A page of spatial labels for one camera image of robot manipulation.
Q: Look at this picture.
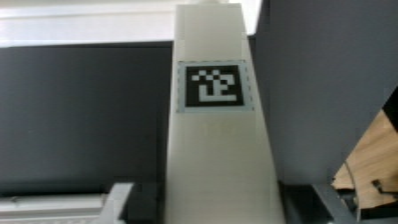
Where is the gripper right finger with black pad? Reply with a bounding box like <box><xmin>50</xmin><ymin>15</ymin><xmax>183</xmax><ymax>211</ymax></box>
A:
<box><xmin>297</xmin><ymin>184</ymin><xmax>361</xmax><ymax>224</ymax></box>

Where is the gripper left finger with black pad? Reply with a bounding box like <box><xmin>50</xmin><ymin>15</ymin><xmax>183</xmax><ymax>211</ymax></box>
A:
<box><xmin>99</xmin><ymin>182</ymin><xmax>160</xmax><ymax>224</ymax></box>

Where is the white desk leg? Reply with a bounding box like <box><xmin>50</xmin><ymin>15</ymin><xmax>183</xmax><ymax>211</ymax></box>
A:
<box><xmin>163</xmin><ymin>0</ymin><xmax>286</xmax><ymax>224</ymax></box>

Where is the white U-shaped fence frame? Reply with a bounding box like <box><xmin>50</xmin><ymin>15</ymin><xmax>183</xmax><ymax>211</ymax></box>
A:
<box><xmin>0</xmin><ymin>0</ymin><xmax>266</xmax><ymax>48</ymax></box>

